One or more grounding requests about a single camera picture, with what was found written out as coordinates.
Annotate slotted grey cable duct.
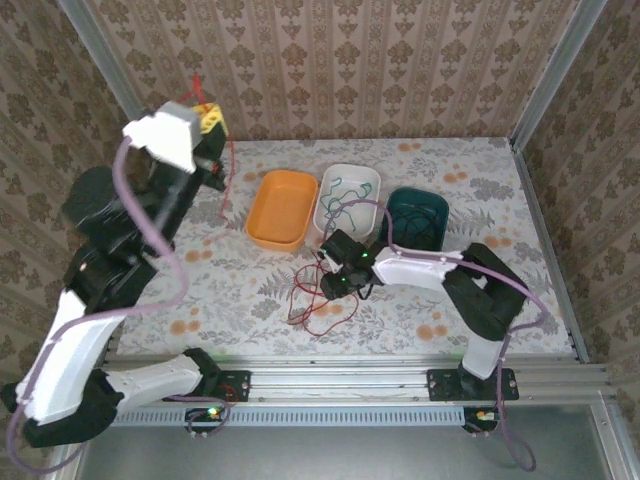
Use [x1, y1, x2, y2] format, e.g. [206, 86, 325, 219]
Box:
[112, 405, 469, 429]

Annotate orange plastic bin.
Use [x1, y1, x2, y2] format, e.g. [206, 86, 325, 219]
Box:
[244, 169, 320, 253]

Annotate grey metal panel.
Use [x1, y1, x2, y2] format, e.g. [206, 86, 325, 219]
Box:
[49, 404, 621, 480]

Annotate teal plastic bin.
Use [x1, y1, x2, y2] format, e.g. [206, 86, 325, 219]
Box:
[379, 187, 450, 251]

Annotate aluminium side rail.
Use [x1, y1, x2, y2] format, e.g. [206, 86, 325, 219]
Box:
[512, 142, 592, 365]

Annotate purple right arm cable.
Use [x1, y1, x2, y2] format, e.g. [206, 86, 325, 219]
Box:
[322, 198, 551, 474]

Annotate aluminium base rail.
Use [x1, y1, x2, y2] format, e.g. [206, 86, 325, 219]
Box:
[74, 352, 619, 404]

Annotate white plastic bin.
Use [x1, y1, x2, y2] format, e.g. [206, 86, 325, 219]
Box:
[312, 163, 382, 240]

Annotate aluminium frame post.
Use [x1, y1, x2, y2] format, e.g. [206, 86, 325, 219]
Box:
[508, 0, 610, 151]
[59, 0, 149, 119]

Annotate small black controller board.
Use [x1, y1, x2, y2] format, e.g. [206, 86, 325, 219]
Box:
[185, 407, 227, 435]
[462, 405, 504, 434]

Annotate floral tablecloth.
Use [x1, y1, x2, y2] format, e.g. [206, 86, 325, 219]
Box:
[102, 137, 576, 357]

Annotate green cable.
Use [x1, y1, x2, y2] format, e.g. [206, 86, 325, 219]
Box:
[319, 175, 351, 226]
[332, 179, 375, 232]

